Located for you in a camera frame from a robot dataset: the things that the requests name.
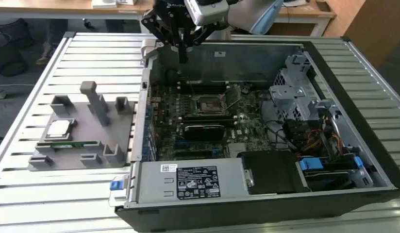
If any silver power supply unit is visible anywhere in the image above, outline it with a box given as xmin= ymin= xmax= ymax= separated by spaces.
xmin=125 ymin=160 xmax=252 ymax=204

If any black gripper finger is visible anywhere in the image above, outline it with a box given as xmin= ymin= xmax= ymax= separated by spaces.
xmin=141 ymin=9 xmax=183 ymax=63
xmin=182 ymin=23 xmax=220 ymax=63

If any black disk drive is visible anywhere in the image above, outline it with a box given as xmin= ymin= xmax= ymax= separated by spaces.
xmin=302 ymin=169 xmax=354 ymax=191

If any silver metal support bracket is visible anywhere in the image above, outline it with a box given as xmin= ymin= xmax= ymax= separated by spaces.
xmin=310 ymin=99 xmax=376 ymax=189

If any green motherboard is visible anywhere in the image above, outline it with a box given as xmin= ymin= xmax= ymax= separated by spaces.
xmin=149 ymin=82 xmax=274 ymax=161

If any wooden cabinet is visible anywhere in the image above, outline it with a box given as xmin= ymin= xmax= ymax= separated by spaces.
xmin=322 ymin=0 xmax=400 ymax=68

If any grey parts rack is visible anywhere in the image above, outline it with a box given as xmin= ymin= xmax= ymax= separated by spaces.
xmin=26 ymin=81 xmax=137 ymax=172

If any black waste bin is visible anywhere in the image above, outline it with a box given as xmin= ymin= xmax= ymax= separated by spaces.
xmin=0 ymin=18 xmax=34 ymax=77

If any coloured wire bundle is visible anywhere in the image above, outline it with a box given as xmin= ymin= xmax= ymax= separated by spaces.
xmin=296 ymin=114 xmax=346 ymax=157

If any blue disk carrier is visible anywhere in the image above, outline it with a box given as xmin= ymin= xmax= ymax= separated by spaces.
xmin=298 ymin=157 xmax=324 ymax=172

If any black graphics card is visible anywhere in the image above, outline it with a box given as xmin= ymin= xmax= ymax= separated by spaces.
xmin=182 ymin=124 xmax=225 ymax=141

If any silver CPU chip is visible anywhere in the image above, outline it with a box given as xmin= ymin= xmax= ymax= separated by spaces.
xmin=45 ymin=119 xmax=74 ymax=141

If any black plastic air shroud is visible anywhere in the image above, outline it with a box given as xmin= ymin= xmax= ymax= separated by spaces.
xmin=241 ymin=150 xmax=309 ymax=195

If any black case fan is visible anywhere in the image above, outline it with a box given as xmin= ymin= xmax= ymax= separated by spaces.
xmin=162 ymin=68 xmax=182 ymax=85

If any black RAM slot bank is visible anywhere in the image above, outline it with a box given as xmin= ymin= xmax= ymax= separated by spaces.
xmin=181 ymin=114 xmax=234 ymax=127
xmin=177 ymin=81 xmax=229 ymax=95

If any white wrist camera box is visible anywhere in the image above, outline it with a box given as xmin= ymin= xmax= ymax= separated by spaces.
xmin=182 ymin=0 xmax=229 ymax=26

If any silver drive cage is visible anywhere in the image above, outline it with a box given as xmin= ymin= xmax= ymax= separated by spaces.
xmin=269 ymin=54 xmax=320 ymax=122

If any black PC case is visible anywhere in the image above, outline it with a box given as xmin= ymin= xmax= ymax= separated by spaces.
xmin=113 ymin=38 xmax=400 ymax=233

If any green RAM stick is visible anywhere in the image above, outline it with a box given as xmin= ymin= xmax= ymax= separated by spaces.
xmin=35 ymin=140 xmax=98 ymax=149

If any blue case latch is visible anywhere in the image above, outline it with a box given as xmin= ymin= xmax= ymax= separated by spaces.
xmin=110 ymin=176 xmax=127 ymax=191

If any CPU socket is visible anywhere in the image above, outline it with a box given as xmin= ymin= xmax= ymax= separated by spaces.
xmin=193 ymin=95 xmax=226 ymax=115

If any silver chipset heat sink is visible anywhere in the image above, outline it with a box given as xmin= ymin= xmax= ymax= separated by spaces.
xmin=226 ymin=143 xmax=245 ymax=156

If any grey case release handle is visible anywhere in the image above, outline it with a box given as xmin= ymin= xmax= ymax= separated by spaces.
xmin=139 ymin=38 xmax=158 ymax=66

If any wooden desk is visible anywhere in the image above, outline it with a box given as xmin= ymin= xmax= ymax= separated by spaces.
xmin=0 ymin=0 xmax=336 ymax=37

